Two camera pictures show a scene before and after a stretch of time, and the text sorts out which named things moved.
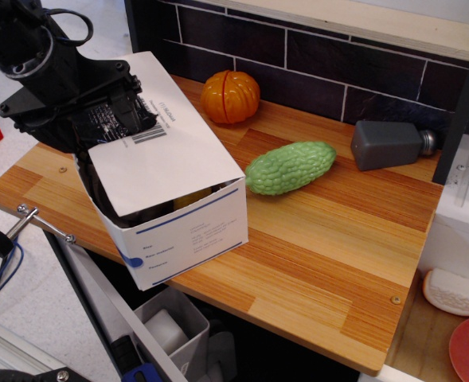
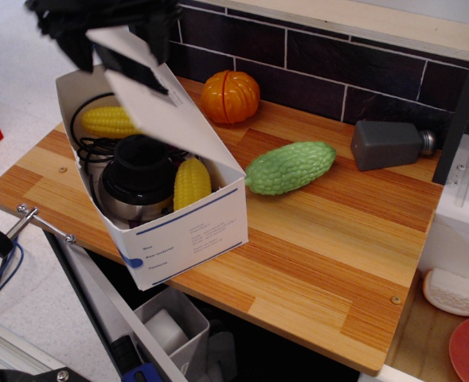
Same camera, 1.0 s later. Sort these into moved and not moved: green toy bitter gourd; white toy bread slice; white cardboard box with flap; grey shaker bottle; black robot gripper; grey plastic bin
Moved: white cardboard box with flap; black robot gripper
Not moved: green toy bitter gourd; white toy bread slice; grey plastic bin; grey shaker bottle
